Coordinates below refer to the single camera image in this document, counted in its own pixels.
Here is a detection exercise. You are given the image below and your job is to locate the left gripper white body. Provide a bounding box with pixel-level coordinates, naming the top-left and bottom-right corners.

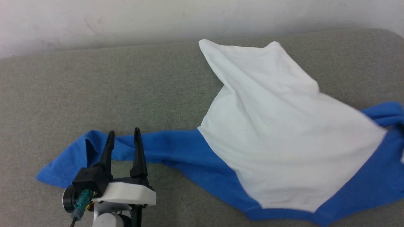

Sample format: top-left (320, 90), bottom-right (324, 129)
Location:
top-left (94, 177), bottom-right (157, 207)

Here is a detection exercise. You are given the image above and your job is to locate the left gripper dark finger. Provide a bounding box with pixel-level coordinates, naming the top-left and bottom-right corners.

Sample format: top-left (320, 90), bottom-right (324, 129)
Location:
top-left (94, 130), bottom-right (116, 181)
top-left (130, 127), bottom-right (148, 179)

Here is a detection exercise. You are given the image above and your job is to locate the white and blue shirt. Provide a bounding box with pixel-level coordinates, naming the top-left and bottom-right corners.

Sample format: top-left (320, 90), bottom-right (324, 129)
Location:
top-left (35, 39), bottom-right (404, 227)

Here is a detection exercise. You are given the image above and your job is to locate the left gripper black motor cylinder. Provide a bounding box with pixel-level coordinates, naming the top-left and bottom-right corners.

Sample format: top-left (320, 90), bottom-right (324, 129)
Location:
top-left (62, 185), bottom-right (80, 213)

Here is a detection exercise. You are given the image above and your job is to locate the grey-green fabric sofa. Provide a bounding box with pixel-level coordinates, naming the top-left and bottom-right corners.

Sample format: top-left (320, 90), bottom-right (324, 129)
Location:
top-left (0, 28), bottom-right (404, 227)

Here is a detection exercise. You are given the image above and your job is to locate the left teal-plug camera cable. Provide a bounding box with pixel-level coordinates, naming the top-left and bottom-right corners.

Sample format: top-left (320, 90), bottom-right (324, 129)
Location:
top-left (69, 189), bottom-right (94, 227)

